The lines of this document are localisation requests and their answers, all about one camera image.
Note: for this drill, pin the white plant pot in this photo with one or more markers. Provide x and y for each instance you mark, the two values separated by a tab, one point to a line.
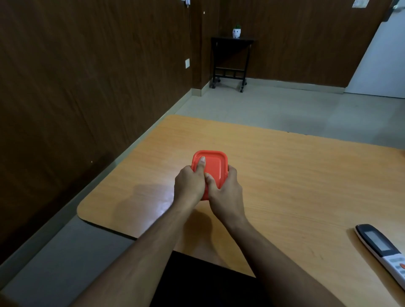
236	32

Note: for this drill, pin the person's black trousers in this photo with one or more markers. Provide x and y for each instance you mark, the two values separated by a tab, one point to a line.
202	284

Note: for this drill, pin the white door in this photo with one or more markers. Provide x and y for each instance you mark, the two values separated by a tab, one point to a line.
379	63

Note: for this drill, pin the blank white wall plate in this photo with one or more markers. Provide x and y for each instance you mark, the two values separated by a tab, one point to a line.
187	63

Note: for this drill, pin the person's right forearm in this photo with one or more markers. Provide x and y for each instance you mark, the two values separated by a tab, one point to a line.
278	269

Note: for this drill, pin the person's right hand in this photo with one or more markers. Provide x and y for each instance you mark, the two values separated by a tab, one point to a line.
226	199

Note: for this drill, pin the white light switch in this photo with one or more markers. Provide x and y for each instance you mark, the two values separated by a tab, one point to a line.
360	3

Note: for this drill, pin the person's left forearm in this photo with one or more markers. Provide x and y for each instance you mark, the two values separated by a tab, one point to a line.
133	265

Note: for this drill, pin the white remote control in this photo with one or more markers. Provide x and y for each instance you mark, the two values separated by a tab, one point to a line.
384	253

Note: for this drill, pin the black wheeled side table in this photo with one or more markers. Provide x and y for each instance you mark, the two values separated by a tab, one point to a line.
231	41

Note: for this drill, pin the person's left hand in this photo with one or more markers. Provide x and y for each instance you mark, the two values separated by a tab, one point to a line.
190	186

